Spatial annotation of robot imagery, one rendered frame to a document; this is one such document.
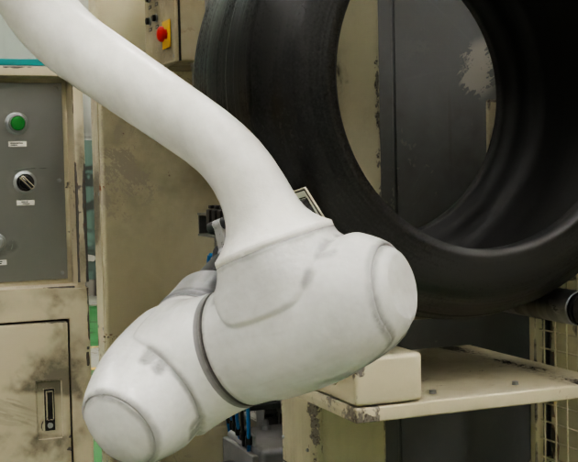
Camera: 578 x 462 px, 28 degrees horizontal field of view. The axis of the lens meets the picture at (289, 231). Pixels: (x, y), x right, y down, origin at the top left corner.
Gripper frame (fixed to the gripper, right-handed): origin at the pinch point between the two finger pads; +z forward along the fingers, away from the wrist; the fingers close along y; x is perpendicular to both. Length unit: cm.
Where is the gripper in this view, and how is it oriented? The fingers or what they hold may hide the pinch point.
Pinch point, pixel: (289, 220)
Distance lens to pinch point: 127.2
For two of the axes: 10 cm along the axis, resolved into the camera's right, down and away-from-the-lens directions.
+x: 8.1, -3.3, -4.8
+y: 4.8, 8.4, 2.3
